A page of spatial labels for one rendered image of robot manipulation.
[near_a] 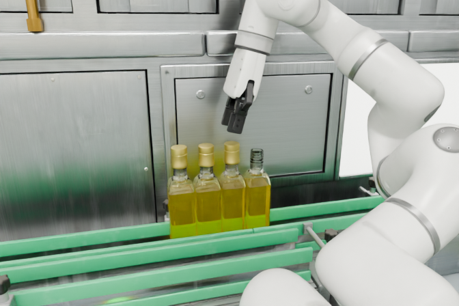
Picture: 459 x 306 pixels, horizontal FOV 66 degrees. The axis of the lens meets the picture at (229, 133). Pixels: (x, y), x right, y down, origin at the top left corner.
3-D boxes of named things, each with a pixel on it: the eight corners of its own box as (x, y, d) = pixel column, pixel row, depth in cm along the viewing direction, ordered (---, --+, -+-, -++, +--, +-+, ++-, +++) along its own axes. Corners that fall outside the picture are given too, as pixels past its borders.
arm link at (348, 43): (346, 80, 58) (261, 9, 65) (365, 85, 68) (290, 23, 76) (384, 37, 54) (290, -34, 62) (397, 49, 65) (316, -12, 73)
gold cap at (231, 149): (237, 158, 80) (237, 140, 79) (241, 164, 77) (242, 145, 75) (222, 159, 79) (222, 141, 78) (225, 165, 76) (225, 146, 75)
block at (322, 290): (312, 280, 86) (314, 255, 84) (331, 309, 77) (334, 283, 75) (298, 283, 85) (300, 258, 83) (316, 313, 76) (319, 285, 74)
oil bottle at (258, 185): (261, 242, 89) (263, 164, 83) (269, 255, 84) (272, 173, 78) (240, 245, 88) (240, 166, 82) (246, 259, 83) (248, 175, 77)
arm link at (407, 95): (328, 82, 52) (307, 132, 65) (451, 190, 44) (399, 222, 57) (398, 33, 57) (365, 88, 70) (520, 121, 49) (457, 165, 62)
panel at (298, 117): (451, 164, 113) (473, 56, 103) (459, 167, 110) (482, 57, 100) (167, 194, 93) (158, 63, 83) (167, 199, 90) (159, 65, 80)
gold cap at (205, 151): (212, 160, 79) (212, 141, 77) (216, 166, 75) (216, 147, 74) (197, 162, 78) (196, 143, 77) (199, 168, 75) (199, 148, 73)
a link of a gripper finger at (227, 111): (225, 92, 79) (218, 121, 81) (229, 95, 76) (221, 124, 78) (238, 95, 80) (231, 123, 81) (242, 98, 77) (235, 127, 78)
